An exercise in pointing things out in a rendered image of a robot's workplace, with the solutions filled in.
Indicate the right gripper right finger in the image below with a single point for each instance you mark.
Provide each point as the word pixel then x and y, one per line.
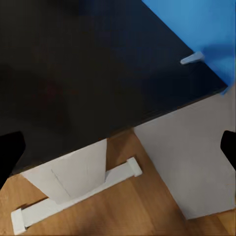
pixel 228 146

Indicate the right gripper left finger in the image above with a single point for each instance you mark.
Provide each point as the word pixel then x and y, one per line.
pixel 12 146

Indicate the desk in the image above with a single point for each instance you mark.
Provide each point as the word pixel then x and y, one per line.
pixel 76 72

